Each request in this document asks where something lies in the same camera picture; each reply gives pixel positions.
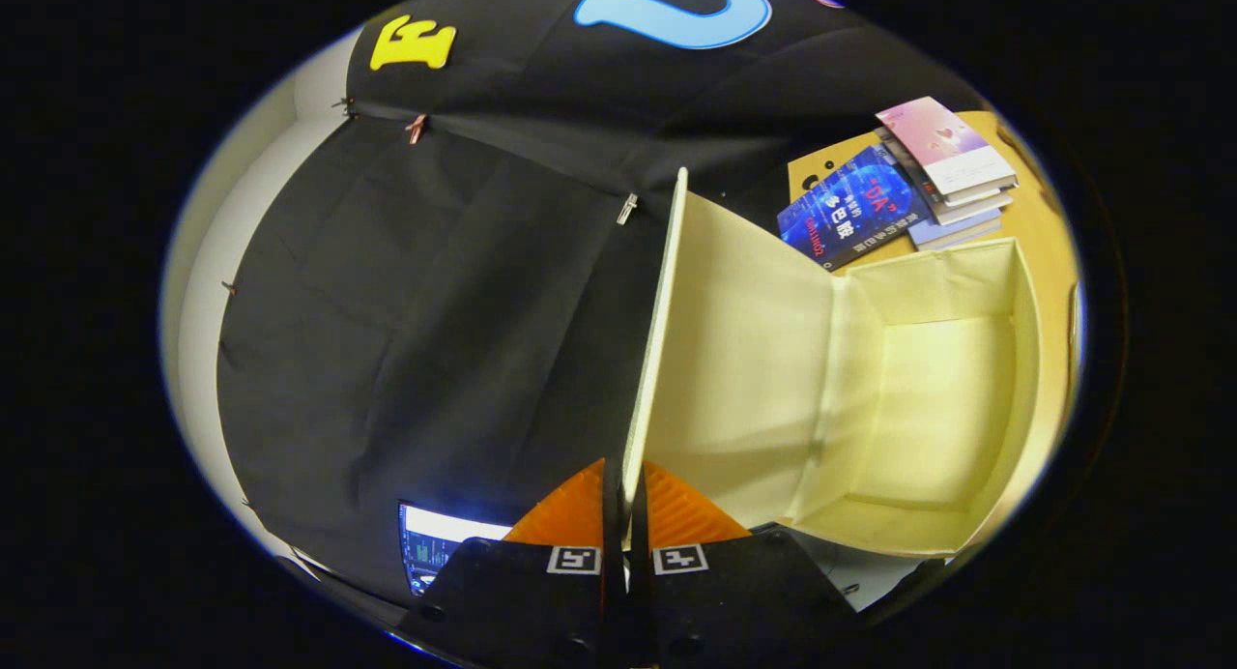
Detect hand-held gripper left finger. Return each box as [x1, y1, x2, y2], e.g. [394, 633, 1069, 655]
[416, 458, 625, 669]

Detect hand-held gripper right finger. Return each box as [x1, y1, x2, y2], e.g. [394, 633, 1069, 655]
[630, 459, 861, 669]

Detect cream fabric storage box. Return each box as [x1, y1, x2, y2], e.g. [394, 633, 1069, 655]
[621, 166, 1045, 559]

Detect computer monitor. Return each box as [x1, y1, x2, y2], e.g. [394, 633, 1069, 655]
[398, 501, 513, 597]

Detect black backdrop cloth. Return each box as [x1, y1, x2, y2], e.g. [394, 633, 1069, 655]
[217, 0, 987, 607]

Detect pale blue book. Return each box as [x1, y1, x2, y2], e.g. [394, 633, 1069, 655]
[906, 208, 1004, 252]

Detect grey book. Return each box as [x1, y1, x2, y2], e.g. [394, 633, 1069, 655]
[875, 128, 1014, 227]

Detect pink book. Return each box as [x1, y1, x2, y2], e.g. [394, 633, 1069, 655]
[876, 96, 1019, 198]

